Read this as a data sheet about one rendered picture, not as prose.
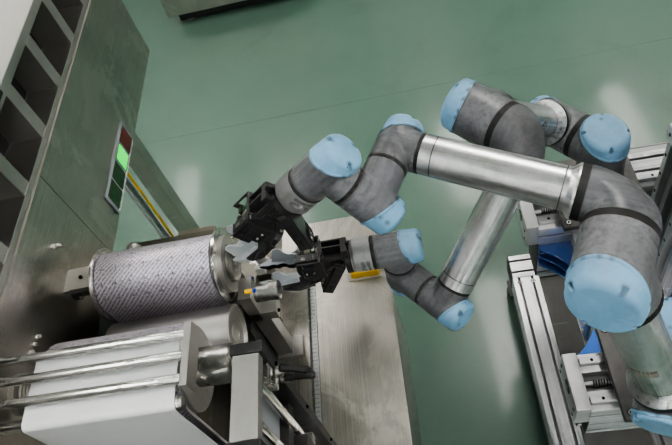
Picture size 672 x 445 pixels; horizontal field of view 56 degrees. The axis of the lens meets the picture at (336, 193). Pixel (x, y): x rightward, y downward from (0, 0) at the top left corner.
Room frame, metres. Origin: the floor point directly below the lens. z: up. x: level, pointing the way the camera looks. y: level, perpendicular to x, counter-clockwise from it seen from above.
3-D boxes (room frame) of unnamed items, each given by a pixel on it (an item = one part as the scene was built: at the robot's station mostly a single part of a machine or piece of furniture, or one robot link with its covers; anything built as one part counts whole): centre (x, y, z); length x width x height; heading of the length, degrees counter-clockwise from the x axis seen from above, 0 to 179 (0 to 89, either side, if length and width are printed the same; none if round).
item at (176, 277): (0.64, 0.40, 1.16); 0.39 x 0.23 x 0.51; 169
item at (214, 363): (0.49, 0.28, 1.33); 0.06 x 0.06 x 0.06; 79
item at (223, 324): (0.65, 0.40, 1.17); 0.26 x 0.12 x 0.12; 79
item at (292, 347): (0.70, 0.22, 1.05); 0.06 x 0.05 x 0.31; 79
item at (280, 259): (0.81, 0.17, 1.11); 0.09 x 0.03 x 0.06; 70
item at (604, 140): (0.90, -0.66, 0.98); 0.13 x 0.12 x 0.14; 28
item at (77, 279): (0.80, 0.54, 1.28); 0.06 x 0.05 x 0.02; 79
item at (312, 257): (0.77, 0.07, 1.12); 0.12 x 0.08 x 0.09; 79
